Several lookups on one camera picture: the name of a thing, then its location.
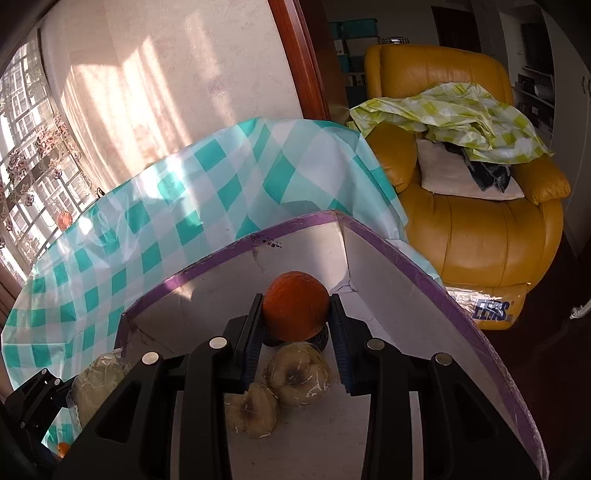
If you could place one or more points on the red wooden door frame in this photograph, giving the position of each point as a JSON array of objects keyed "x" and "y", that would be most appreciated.
[{"x": 302, "y": 55}]

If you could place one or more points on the white pillow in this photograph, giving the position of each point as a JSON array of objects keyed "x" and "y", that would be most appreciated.
[{"x": 443, "y": 173}]

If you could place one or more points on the white shelf unit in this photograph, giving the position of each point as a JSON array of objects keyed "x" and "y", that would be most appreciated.
[{"x": 535, "y": 78}]

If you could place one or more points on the orange round ornament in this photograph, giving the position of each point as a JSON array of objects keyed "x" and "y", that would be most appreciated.
[{"x": 65, "y": 219}]

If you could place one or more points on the plastic-wrapped cut pear half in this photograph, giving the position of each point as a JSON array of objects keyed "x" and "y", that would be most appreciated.
[{"x": 300, "y": 374}]

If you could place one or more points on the plastic-wrapped green pear half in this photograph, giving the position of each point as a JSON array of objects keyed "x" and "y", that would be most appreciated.
[{"x": 254, "y": 410}]

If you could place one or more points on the clear printed plastic wrap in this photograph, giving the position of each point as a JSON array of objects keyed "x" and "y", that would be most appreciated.
[{"x": 489, "y": 302}]

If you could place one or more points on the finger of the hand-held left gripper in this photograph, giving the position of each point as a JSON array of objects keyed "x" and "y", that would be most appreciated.
[{"x": 39, "y": 401}]

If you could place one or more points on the yellow leather armchair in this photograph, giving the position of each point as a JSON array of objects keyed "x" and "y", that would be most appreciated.
[{"x": 485, "y": 240}]

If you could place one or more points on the orange mandarin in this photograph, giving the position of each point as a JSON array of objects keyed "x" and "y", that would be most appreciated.
[
  {"x": 295, "y": 304},
  {"x": 63, "y": 450}
]

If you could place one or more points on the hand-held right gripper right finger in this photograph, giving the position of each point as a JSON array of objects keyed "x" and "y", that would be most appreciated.
[{"x": 344, "y": 360}]

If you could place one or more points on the purple cardboard box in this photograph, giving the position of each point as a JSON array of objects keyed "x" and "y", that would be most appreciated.
[{"x": 392, "y": 286}]

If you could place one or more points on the plastic-wrapped yellow-green pear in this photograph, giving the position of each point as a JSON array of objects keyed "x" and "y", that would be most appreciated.
[{"x": 94, "y": 387}]

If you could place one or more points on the yellow-green checkered cloth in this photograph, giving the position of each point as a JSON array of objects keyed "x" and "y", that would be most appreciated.
[{"x": 461, "y": 108}]

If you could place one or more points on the teal lidded storage bin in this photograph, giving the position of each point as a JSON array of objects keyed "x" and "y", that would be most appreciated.
[{"x": 353, "y": 28}]

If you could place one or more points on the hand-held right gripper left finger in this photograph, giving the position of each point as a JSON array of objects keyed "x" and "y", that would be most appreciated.
[{"x": 251, "y": 353}]

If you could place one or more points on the dark cloth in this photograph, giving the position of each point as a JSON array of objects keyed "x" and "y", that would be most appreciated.
[{"x": 491, "y": 177}]

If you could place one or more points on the dark wooden door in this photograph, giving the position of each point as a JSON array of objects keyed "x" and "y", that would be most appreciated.
[{"x": 459, "y": 27}]

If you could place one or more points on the floral lace curtain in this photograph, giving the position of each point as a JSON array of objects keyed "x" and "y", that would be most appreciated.
[{"x": 27, "y": 138}]

